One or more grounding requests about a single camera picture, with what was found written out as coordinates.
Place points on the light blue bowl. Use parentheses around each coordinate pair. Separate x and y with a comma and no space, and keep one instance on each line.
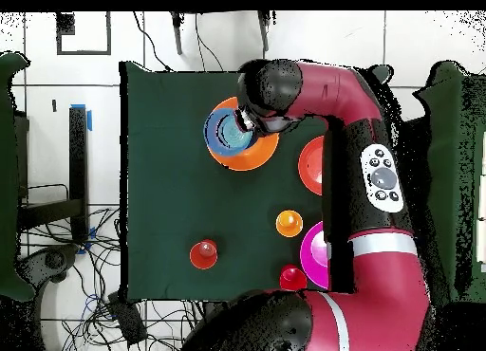
(224,134)

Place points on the shallow red-orange bowl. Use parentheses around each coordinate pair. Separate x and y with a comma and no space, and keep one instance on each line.
(310,165)

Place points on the small orange cup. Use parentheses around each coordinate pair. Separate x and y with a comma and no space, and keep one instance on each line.
(289,224)

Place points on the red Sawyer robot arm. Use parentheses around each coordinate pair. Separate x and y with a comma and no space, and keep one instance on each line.
(379,290)

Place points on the black tripod leg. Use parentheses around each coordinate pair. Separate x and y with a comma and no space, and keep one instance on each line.
(177,36)
(264,32)

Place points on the dark green tablecloth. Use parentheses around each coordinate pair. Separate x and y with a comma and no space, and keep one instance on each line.
(171,214)

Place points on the tall red-orange cup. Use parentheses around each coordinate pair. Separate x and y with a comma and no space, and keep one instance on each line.
(204,254)

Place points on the large pink bowl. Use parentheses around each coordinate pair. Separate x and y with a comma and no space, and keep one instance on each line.
(313,256)

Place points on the blue tape piece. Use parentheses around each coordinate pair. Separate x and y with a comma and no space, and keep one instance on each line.
(89,119)

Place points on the red cup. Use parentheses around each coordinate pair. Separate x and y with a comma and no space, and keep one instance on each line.
(293,279)

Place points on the green cloth side table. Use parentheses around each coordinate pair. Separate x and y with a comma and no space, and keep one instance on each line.
(7,176)
(463,176)

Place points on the black power box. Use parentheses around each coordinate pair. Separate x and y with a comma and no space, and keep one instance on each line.
(127,318)

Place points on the black table frame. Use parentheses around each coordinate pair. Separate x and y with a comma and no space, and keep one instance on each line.
(78,169)

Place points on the black square floor frame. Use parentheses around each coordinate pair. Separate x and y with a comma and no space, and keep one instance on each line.
(83,52)

